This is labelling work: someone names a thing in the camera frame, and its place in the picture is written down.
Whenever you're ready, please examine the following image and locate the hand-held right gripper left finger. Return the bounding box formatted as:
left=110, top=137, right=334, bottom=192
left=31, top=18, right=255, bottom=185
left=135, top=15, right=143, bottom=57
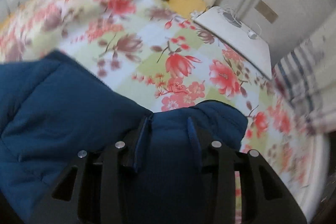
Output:
left=34, top=116, right=154, bottom=224

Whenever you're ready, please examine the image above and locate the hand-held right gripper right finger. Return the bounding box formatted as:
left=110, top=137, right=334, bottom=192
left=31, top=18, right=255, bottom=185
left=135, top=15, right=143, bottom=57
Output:
left=186, top=116, right=307, bottom=224

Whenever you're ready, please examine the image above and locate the blue padded jacket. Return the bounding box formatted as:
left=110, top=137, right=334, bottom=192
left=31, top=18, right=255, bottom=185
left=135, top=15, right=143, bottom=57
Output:
left=0, top=51, right=248, bottom=224

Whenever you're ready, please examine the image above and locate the floral bedsheet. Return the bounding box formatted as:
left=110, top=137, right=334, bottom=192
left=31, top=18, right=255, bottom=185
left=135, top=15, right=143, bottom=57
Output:
left=0, top=0, right=315, bottom=222

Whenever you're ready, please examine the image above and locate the white nightstand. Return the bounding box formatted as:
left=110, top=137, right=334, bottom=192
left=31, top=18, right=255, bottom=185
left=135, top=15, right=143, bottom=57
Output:
left=192, top=6, right=272, bottom=80

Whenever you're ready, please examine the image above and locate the patterned curtain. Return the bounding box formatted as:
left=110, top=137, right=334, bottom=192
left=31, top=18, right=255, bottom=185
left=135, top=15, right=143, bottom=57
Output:
left=272, top=11, right=336, bottom=132

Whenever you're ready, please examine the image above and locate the yellow cloth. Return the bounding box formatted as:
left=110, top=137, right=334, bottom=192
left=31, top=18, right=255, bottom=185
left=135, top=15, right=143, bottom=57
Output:
left=167, top=0, right=208, bottom=20

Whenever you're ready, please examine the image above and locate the white charger cable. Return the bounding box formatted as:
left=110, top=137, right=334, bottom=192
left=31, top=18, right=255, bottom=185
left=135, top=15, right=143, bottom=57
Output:
left=217, top=5, right=263, bottom=40

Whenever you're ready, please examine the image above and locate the beige wall plate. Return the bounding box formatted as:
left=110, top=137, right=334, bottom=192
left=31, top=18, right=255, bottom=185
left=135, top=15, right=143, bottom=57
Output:
left=255, top=0, right=279, bottom=24

